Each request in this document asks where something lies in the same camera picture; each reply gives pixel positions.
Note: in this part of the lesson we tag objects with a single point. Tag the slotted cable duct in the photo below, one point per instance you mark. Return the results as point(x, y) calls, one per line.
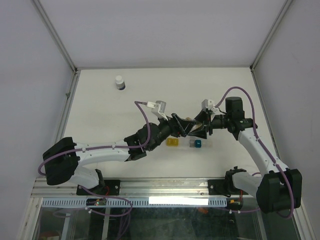
point(140, 202)

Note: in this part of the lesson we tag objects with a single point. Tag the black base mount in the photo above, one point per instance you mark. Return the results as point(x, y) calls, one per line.
point(226, 187)
point(111, 187)

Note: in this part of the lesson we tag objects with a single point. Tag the aluminium frame post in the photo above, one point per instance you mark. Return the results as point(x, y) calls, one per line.
point(54, 34)
point(272, 31)

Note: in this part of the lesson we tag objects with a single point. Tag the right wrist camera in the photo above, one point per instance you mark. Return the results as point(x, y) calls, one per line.
point(208, 105)

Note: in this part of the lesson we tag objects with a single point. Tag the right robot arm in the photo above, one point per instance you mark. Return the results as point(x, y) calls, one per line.
point(278, 188)

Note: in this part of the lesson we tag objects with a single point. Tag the aluminium mounting rail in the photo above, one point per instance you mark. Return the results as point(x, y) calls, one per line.
point(132, 188)

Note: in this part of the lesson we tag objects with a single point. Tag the weekly pill organizer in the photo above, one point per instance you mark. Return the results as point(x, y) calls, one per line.
point(188, 142)

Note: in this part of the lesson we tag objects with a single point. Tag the white cap pill bottle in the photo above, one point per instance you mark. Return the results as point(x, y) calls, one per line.
point(120, 83)

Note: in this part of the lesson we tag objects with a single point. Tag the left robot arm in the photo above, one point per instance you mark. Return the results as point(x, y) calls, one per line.
point(66, 160)

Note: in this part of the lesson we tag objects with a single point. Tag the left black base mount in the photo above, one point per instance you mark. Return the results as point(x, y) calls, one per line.
point(111, 187)

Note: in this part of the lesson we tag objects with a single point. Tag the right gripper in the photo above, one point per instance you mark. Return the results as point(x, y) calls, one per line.
point(202, 116)

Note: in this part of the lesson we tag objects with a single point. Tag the clear bottle gold cap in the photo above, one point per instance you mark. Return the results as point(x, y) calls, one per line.
point(195, 124)

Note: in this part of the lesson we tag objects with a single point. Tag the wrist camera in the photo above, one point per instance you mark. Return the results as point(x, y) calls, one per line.
point(208, 105)
point(158, 109)

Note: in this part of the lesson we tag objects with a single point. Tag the right aluminium frame post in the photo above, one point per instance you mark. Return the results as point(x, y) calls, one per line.
point(272, 31)

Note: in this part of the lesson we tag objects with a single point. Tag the left aluminium frame post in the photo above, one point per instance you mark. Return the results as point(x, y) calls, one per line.
point(54, 34)

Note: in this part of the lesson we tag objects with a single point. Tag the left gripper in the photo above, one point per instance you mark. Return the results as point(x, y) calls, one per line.
point(176, 127)

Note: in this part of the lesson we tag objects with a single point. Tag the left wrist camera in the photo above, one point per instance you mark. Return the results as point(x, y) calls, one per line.
point(158, 109)

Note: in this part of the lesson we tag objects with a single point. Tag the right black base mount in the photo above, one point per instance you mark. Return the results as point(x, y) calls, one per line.
point(226, 187)

